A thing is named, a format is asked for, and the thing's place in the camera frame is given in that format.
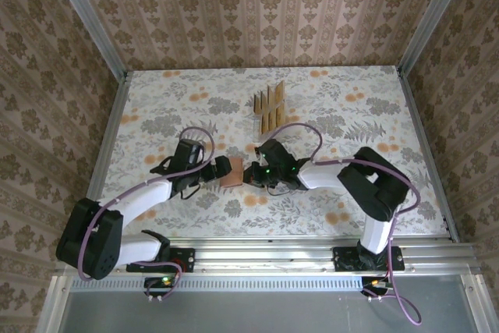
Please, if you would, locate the grey metal bench panel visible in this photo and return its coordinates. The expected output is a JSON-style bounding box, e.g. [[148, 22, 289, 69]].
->
[[58, 289, 483, 333]]

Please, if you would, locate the thin black loop cable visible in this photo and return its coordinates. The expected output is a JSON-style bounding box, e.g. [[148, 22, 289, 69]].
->
[[268, 182, 294, 197], [182, 182, 203, 202]]

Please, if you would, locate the wide aluminium mounting rail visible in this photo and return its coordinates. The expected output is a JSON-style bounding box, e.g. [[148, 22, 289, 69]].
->
[[54, 236, 480, 276]]

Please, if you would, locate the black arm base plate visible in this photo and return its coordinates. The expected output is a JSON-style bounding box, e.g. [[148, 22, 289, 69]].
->
[[126, 247, 196, 274], [332, 246, 405, 273]]

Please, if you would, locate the grey slotted cable duct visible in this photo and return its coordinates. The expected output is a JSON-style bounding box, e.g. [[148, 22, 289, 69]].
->
[[69, 275, 366, 292]]

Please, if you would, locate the aluminium table edge rail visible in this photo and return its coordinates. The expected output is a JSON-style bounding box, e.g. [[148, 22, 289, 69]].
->
[[88, 71, 132, 198], [396, 69, 460, 243]]

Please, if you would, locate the aluminium frame post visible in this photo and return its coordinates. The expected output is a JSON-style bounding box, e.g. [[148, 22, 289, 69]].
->
[[43, 0, 129, 81], [396, 0, 476, 76]]

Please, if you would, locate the aluminium lower frame bar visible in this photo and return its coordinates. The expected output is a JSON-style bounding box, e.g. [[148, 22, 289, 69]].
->
[[459, 273, 495, 333], [35, 275, 73, 333]]

